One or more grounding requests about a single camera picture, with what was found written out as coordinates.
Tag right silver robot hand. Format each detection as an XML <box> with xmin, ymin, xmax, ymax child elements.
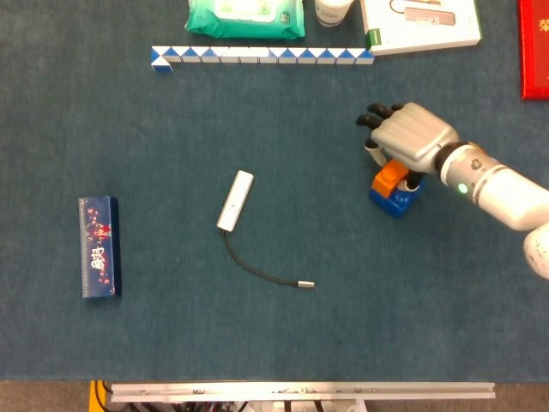
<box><xmin>354</xmin><ymin>101</ymin><xmax>459</xmax><ymax>192</ymax></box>

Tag orange toy building block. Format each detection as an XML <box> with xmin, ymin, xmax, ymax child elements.
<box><xmin>371</xmin><ymin>158</ymin><xmax>412</xmax><ymax>199</ymax></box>

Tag blue toy building block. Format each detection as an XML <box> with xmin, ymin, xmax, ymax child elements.
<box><xmin>368</xmin><ymin>177</ymin><xmax>427</xmax><ymax>220</ymax></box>

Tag white USB hub box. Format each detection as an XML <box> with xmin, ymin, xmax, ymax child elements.
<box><xmin>359</xmin><ymin>0</ymin><xmax>483</xmax><ymax>57</ymax></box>

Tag red box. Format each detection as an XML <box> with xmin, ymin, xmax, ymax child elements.
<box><xmin>516</xmin><ymin>0</ymin><xmax>549</xmax><ymax>101</ymax></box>

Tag white paper cup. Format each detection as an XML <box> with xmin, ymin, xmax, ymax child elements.
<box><xmin>313</xmin><ymin>0</ymin><xmax>356</xmax><ymax>27</ymax></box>

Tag blue felt table mat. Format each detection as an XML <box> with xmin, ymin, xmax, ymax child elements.
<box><xmin>0</xmin><ymin>0</ymin><xmax>549</xmax><ymax>383</ymax></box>

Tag blue and white snake puzzle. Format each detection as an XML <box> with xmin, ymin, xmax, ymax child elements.
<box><xmin>150</xmin><ymin>45</ymin><xmax>376</xmax><ymax>73</ymax></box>

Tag green wet wipes pack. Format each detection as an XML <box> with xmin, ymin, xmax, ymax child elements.
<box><xmin>184</xmin><ymin>0</ymin><xmax>306</xmax><ymax>41</ymax></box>

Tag dark blue printed box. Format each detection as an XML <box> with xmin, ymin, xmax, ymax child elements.
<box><xmin>77</xmin><ymin>195</ymin><xmax>123</xmax><ymax>300</ymax></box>

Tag silver USB hub with cable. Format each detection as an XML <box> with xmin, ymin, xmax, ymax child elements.
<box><xmin>215</xmin><ymin>169</ymin><xmax>317</xmax><ymax>290</ymax></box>

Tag aluminium frame rail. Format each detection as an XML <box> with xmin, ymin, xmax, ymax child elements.
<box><xmin>110</xmin><ymin>382</ymin><xmax>497</xmax><ymax>403</ymax></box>

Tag yellow frame bracket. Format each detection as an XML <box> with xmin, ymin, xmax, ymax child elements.
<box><xmin>88</xmin><ymin>379</ymin><xmax>112</xmax><ymax>412</ymax></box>

